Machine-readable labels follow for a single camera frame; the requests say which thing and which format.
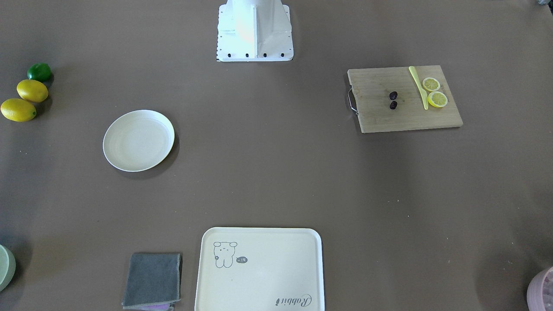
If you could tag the cream round plate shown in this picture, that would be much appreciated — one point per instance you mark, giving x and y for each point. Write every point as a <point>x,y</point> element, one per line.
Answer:
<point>138,140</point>

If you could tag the cream rabbit tray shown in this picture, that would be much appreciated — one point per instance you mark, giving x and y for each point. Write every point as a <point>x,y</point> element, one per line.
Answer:
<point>260,269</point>

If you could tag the wooden cutting board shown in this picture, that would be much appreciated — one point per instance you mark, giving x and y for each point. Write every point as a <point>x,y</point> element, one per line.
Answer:
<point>370,89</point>

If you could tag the yellow plastic knife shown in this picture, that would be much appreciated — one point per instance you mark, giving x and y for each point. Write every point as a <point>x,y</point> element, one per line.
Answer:
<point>422,91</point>

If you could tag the lower lemon slice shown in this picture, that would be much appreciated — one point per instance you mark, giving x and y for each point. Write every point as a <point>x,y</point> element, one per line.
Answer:
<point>437,99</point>

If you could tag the lemon slice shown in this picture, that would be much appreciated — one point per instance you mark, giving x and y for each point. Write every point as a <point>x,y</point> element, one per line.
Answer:
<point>437,99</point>
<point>430,84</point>

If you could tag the upper lemon slice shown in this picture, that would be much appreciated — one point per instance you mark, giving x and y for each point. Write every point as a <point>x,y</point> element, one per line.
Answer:
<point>430,84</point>

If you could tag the grey folded cloth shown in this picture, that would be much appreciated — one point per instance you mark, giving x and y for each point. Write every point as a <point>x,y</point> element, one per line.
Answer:
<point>153,282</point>

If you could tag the green lime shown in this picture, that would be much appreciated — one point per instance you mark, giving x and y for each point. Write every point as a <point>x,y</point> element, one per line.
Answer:
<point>39,71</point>

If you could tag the yellow lemon middle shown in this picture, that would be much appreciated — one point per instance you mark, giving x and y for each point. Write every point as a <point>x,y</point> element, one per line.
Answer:
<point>32,90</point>

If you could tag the yellow lemon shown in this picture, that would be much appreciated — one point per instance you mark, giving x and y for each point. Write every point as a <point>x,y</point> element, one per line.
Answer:
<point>32,90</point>
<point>18,110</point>

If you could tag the yellow lemon outer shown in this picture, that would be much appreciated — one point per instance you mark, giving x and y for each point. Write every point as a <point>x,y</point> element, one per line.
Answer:
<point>18,110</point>

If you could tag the mint green bowl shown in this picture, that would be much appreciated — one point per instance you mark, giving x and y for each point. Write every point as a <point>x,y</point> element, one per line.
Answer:
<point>7,267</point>

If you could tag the pink bowl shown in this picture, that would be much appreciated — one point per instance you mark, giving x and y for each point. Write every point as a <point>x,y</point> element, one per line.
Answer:
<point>540,291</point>

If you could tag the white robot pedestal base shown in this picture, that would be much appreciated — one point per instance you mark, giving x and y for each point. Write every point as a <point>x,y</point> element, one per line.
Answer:
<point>254,31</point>

